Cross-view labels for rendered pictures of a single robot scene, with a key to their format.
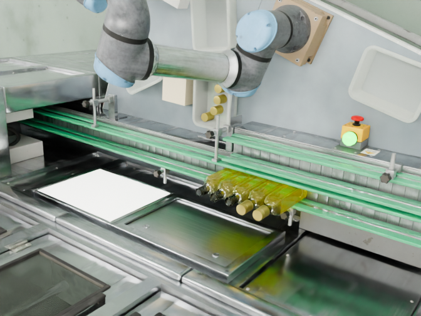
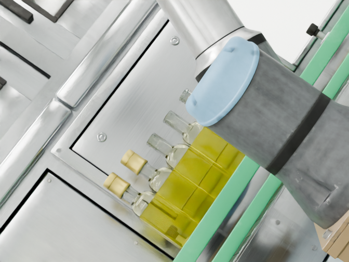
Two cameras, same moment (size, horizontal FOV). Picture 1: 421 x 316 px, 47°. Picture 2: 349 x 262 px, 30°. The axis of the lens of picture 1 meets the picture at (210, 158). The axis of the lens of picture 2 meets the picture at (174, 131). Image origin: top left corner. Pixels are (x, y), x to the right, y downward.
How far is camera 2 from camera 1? 1.54 m
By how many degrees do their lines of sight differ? 69
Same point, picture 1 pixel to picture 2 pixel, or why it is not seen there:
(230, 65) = (200, 58)
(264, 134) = not seen: hidden behind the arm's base
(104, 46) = not seen: outside the picture
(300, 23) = (303, 192)
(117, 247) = (119, 13)
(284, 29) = (239, 146)
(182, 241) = (135, 92)
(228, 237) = (153, 156)
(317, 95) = not seen: outside the picture
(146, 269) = (79, 56)
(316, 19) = (326, 234)
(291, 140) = (255, 234)
